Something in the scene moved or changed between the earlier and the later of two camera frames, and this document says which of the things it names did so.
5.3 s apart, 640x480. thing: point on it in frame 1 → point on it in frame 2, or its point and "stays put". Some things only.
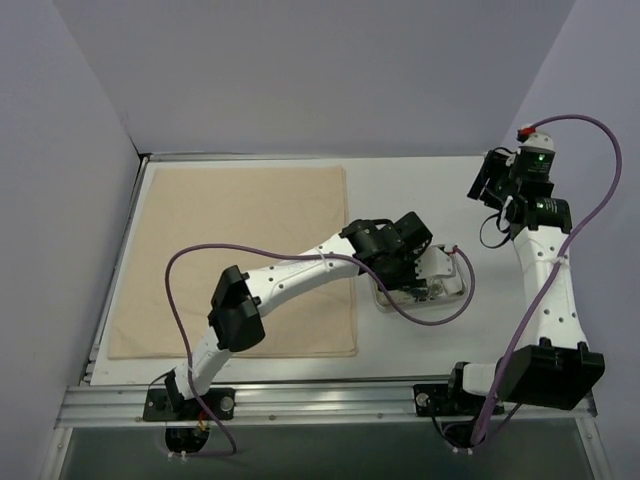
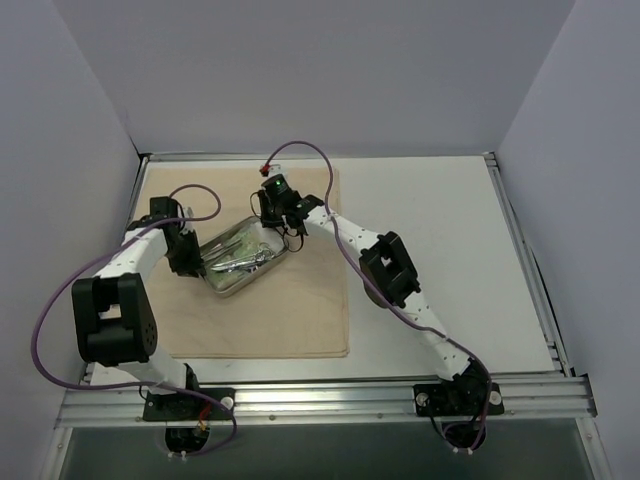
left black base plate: (220, 402) stays put
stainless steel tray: (436, 301) → (239, 253)
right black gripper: (486, 175) → (272, 215)
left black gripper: (405, 273) → (188, 257)
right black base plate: (443, 400) stays put
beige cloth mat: (277, 207) stays put
